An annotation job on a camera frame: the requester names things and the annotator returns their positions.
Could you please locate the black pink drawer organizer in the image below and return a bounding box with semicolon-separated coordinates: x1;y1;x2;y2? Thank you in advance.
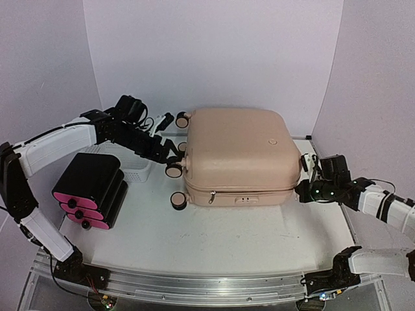
52;152;128;230

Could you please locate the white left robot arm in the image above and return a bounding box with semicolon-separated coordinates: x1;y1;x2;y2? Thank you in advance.
1;95;182;283

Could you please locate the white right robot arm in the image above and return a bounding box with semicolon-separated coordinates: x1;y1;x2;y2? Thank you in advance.
295;153;414;287

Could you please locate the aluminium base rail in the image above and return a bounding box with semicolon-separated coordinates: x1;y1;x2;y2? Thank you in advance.
19;250;390;310

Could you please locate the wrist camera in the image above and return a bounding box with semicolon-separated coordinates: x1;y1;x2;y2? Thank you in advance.
150;113;174;137
300;153;320;178

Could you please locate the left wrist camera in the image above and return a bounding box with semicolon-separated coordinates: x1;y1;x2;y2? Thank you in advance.
150;113;174;137

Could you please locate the beige hard-shell suitcase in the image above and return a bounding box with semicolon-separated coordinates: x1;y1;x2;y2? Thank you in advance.
165;108;301;211

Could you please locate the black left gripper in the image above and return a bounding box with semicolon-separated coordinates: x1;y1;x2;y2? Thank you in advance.
111;122;184;165

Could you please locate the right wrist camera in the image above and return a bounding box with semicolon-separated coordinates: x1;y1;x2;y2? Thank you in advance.
300;153;320;178

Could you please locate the white perforated plastic basket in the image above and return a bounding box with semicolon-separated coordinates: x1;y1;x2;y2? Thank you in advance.
82;142;152;183

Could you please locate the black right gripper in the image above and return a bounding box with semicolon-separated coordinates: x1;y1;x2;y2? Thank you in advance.
296;179;337;204

